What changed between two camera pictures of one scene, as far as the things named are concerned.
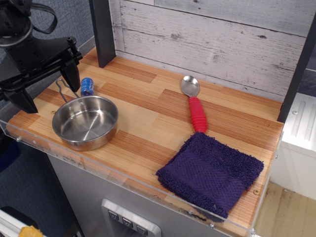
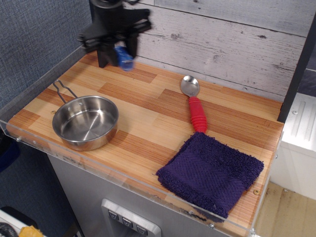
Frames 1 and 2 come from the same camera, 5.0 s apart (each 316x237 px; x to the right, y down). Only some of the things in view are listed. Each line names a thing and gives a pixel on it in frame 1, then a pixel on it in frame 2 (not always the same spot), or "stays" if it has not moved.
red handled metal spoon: [190, 85] stays
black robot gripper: [23, 63] → [112, 21]
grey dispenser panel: [118, 220] stays
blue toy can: [87, 87] → [125, 58]
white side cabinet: [295, 167] stays
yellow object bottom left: [30, 231] stays
